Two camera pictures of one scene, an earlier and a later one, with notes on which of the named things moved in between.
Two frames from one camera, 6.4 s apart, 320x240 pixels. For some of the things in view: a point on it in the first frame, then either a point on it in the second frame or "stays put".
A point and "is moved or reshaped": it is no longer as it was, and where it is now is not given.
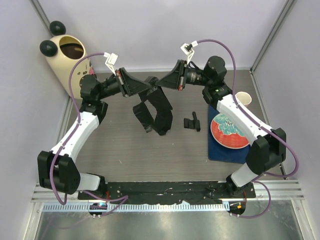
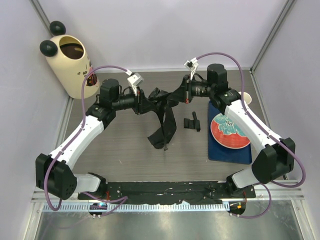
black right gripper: [176, 79] to [184, 93]
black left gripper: [128, 85] to [142, 104]
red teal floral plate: [227, 133] stays put
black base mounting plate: [166, 192] stays put
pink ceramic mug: [244, 97] stays put
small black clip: [192, 124] stays put
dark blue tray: [217, 152] stays put
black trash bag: [163, 120] is moved or reshaped
